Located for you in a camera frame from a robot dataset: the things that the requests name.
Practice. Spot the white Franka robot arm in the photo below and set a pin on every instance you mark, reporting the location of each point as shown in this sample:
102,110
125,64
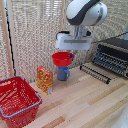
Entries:
85,13

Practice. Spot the blue mug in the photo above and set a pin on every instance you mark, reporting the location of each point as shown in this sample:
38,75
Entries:
63,73

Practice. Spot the red plastic dish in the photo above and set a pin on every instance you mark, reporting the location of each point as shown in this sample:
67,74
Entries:
61,59

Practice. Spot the bamboo blind screen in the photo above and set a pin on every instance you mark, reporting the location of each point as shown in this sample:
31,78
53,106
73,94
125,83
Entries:
36,33

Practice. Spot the black slotted dish rack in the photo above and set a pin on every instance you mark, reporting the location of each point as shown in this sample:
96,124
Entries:
112,56

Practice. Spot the red shopping basket blue rim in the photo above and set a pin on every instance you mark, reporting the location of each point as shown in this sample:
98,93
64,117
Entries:
16,100

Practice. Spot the red yellow food box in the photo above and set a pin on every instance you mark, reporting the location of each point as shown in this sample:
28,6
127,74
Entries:
44,80

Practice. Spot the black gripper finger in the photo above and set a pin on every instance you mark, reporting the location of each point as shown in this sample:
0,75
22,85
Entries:
71,56

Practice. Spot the wooden post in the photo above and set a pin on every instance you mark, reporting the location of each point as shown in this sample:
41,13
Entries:
6,36

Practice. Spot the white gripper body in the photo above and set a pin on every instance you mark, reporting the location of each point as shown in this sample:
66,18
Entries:
73,42

